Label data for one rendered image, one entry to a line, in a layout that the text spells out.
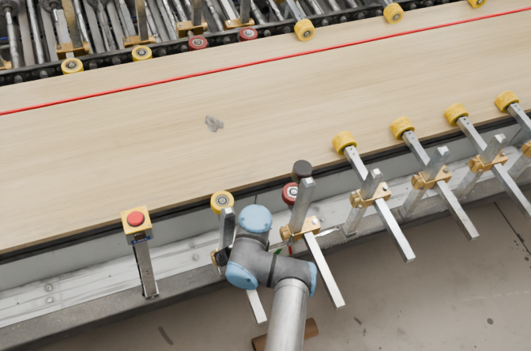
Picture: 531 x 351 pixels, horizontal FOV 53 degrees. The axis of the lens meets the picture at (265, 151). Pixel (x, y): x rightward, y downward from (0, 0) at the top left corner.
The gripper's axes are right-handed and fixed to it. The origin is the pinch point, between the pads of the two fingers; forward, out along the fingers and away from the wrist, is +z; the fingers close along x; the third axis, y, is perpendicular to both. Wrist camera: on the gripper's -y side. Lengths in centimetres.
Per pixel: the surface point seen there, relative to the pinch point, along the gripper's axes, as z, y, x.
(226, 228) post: -21.1, -4.0, 6.2
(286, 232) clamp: -2.1, 18.2, 6.8
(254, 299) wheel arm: 0.7, 0.6, -10.5
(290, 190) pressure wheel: -5.1, 24.9, 20.4
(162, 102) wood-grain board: -4, -8, 73
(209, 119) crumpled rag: -5, 7, 59
